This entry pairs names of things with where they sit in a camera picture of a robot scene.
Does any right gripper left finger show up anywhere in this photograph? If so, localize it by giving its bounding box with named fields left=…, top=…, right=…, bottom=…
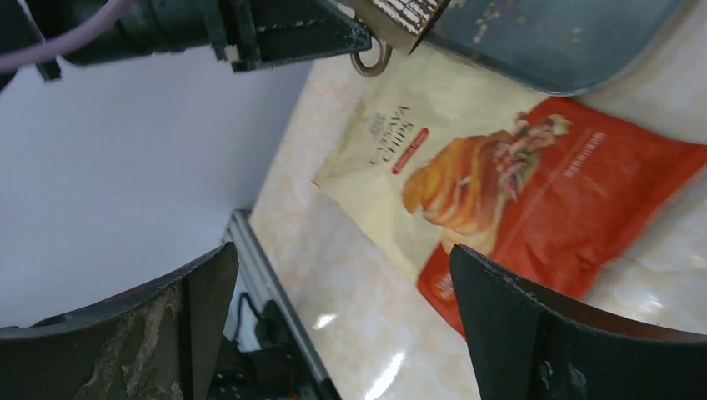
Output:
left=1, top=242, right=238, bottom=399

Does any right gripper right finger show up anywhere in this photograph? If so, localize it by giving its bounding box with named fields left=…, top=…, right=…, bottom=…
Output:
left=449, top=245, right=706, bottom=399

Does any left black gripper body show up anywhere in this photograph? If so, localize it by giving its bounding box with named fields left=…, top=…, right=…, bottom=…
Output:
left=28, top=0, right=374, bottom=73

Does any brown cup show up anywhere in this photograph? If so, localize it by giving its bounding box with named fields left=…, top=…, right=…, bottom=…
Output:
left=349, top=0, right=449, bottom=78

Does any cassava chips bag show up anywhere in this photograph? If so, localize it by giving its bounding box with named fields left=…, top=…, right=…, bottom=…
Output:
left=314, top=47, right=706, bottom=331

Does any floral blue serving tray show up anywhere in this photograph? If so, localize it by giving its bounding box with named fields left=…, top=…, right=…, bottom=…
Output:
left=424, top=0, right=688, bottom=97

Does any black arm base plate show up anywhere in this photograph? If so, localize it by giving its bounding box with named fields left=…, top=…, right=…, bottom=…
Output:
left=207, top=292, right=340, bottom=400

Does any aluminium frame rail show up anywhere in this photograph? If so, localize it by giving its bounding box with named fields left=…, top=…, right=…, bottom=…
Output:
left=222, top=209, right=340, bottom=396

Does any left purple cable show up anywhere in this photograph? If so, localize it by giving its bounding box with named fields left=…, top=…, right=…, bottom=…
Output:
left=0, top=0, right=137, bottom=76

